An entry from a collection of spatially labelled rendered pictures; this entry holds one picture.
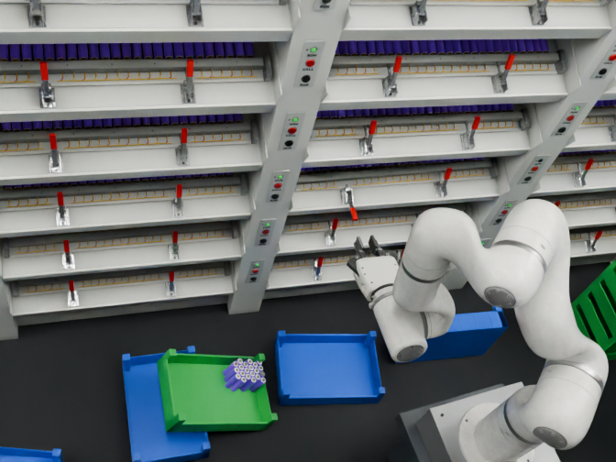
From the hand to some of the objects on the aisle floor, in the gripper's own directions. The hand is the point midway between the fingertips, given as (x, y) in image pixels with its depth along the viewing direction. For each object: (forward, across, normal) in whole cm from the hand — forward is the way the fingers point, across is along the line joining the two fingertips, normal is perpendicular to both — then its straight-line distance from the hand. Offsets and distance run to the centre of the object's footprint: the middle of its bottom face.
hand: (366, 245), depth 183 cm
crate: (+1, 0, +58) cm, 58 cm away
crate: (+4, -38, +58) cm, 69 cm away
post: (+33, +20, +53) cm, 66 cm away
